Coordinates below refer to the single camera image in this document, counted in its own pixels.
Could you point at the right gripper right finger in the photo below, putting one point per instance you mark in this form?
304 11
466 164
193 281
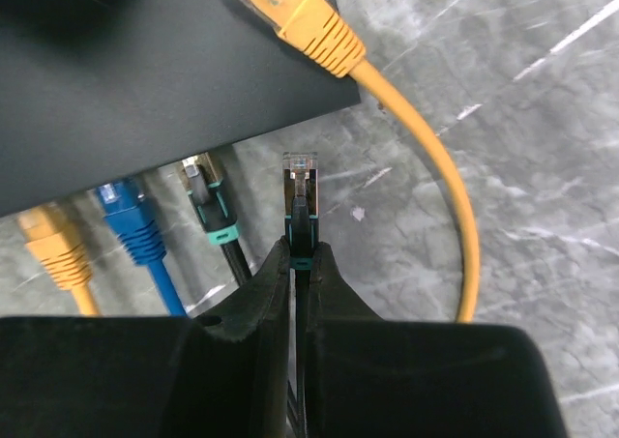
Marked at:
339 389

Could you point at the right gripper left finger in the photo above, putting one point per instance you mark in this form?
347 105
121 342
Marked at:
230 363

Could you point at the black network switch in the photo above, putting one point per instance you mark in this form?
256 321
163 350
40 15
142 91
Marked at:
96 90

